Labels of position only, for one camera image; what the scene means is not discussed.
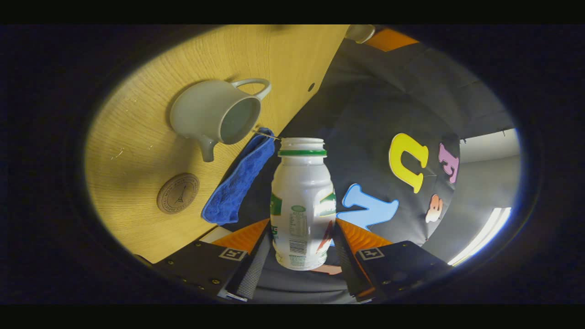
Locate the white plastic water bottle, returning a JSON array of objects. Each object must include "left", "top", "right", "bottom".
[{"left": 271, "top": 138, "right": 337, "bottom": 271}]

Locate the blue towel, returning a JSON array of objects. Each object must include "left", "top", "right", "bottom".
[{"left": 202, "top": 127, "right": 276, "bottom": 226}]

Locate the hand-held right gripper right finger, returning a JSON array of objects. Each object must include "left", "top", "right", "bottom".
[{"left": 333, "top": 218, "right": 453, "bottom": 302}]

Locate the white ceramic teacup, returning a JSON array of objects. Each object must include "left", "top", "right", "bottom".
[{"left": 170, "top": 79, "right": 272, "bottom": 163}]

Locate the round wooden coaster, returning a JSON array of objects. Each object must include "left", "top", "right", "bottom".
[{"left": 157, "top": 173, "right": 200, "bottom": 215}]

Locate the black backdrop cloth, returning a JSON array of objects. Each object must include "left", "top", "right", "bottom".
[{"left": 224, "top": 37, "right": 515, "bottom": 304}]

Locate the white teacup lid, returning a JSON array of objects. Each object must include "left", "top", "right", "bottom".
[{"left": 345, "top": 25, "right": 376, "bottom": 44}]

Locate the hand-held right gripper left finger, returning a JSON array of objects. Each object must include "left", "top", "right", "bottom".
[{"left": 153, "top": 218, "right": 271, "bottom": 302}]

